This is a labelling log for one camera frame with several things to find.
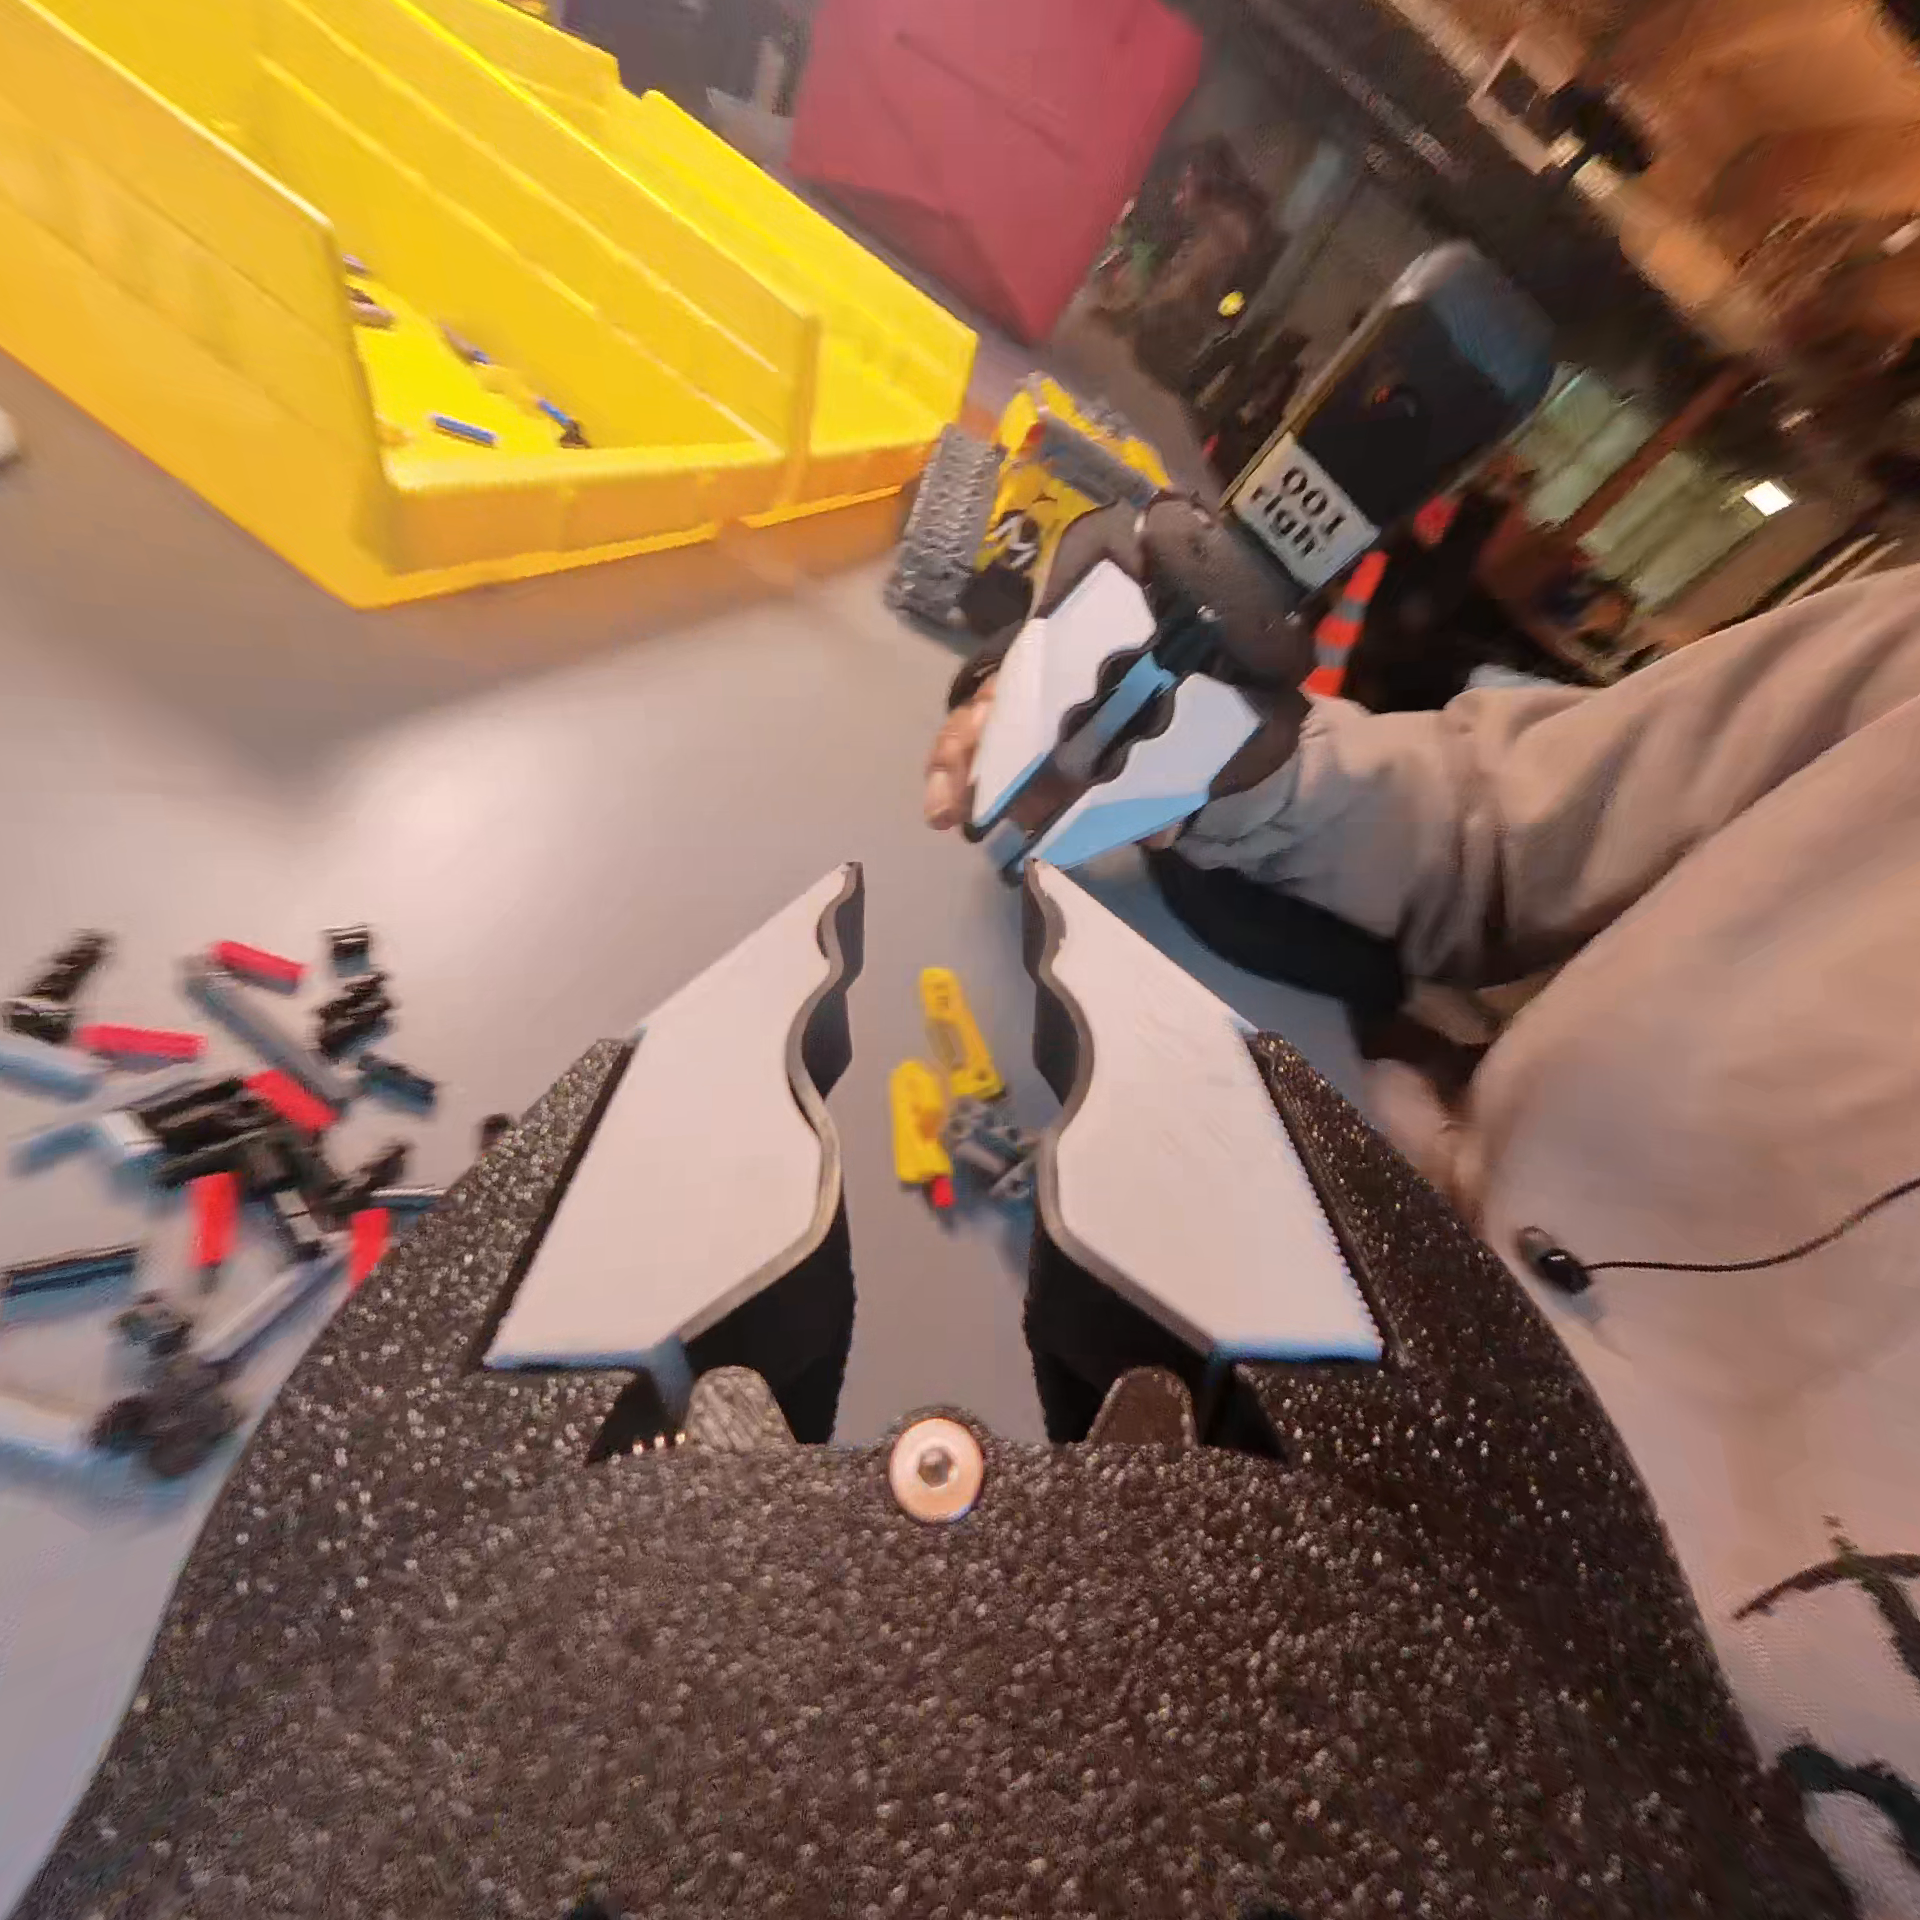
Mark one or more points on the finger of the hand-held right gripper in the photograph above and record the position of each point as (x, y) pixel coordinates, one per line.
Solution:
(1058, 677)
(1156, 776)

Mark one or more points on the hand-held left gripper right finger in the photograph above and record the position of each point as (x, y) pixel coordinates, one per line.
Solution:
(1200, 1184)

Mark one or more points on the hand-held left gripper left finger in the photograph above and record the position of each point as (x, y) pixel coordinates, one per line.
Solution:
(677, 1184)

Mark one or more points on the yellow tracked toy robot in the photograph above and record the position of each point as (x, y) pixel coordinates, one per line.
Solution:
(1021, 495)

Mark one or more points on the yellow brick arm piece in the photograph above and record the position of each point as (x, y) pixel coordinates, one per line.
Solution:
(918, 1127)

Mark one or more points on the person's right forearm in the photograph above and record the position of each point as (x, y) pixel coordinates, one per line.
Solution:
(1562, 781)

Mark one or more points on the grey desk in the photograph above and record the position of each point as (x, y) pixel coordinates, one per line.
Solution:
(451, 781)

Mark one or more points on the person's right hand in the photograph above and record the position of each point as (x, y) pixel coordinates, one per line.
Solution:
(954, 765)

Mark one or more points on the black armrest pad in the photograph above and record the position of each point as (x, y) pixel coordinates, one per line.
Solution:
(1277, 938)

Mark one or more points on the orange traffic cone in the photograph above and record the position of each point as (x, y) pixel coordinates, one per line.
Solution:
(1345, 625)

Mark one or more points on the yellow angled brick piece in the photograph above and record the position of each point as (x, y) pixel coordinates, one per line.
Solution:
(961, 1035)

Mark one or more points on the yellow plastic bin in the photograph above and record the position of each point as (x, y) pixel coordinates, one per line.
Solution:
(812, 300)
(181, 362)

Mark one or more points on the scattered small building pieces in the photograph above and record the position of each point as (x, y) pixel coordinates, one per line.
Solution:
(226, 1140)

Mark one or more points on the red felt bag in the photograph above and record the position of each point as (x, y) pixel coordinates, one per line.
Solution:
(991, 135)

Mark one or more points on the person's beige sweatshirt torso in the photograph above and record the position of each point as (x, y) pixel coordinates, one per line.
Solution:
(1711, 1350)

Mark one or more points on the small pieces inside bin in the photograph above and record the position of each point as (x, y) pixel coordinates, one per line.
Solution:
(468, 421)

